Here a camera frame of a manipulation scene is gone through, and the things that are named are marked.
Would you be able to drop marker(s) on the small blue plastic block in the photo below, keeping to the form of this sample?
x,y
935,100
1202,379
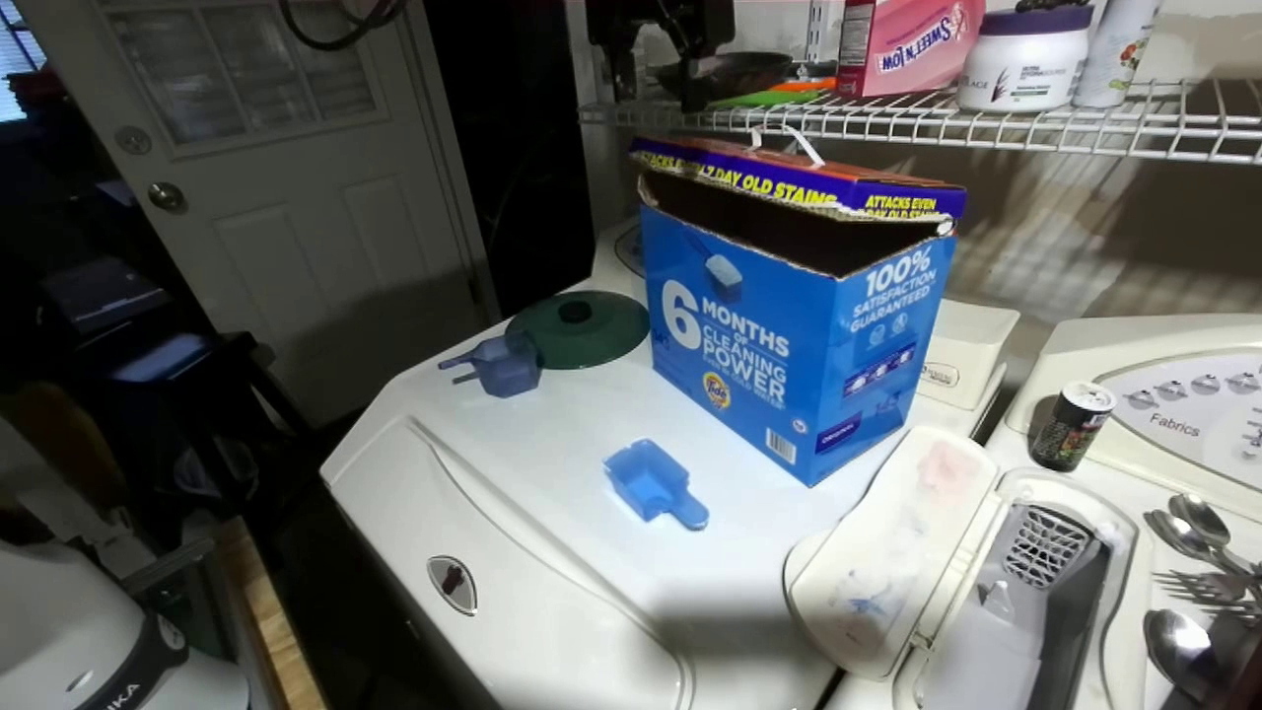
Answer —
x,y
650,481

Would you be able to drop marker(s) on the grey lint screen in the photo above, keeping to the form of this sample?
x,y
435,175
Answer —
x,y
1050,553

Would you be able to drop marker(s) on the blue cardboard detergent box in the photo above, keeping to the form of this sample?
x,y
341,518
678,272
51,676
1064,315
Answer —
x,y
791,339

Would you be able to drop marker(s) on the white washing machine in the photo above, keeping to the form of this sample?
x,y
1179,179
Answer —
x,y
566,578

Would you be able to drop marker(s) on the wooden robot platform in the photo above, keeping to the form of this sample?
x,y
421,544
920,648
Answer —
x,y
279,644

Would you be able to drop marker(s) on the green round lid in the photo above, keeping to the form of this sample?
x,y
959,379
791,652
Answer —
x,y
587,337

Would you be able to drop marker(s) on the black frying pan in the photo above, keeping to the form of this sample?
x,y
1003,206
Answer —
x,y
723,71

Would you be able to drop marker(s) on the white printed bottle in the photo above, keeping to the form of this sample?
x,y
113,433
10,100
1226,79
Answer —
x,y
1113,51

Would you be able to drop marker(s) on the white panelled door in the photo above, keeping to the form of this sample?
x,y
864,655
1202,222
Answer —
x,y
319,251

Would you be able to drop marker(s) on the black shelf rack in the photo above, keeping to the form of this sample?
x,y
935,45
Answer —
x,y
260,396

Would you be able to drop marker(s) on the colourful flat packet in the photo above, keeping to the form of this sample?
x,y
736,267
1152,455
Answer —
x,y
783,93

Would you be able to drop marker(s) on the white dryer machine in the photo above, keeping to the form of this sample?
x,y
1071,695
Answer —
x,y
1091,337

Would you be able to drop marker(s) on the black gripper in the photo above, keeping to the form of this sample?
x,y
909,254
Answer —
x,y
683,25

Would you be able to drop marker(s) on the metal spoon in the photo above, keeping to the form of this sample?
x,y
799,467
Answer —
x,y
1202,514
1173,535
1173,636

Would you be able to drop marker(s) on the pink cardboard box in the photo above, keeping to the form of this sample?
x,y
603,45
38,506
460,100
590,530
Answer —
x,y
909,45

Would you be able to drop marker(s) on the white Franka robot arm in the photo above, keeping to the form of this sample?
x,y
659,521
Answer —
x,y
67,644

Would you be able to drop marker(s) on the white jar purple lid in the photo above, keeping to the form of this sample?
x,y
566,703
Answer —
x,y
1029,63

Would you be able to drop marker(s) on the dark drink can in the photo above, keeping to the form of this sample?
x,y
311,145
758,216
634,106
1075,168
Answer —
x,y
1066,429

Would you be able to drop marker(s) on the metal fork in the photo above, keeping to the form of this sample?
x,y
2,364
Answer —
x,y
1189,586

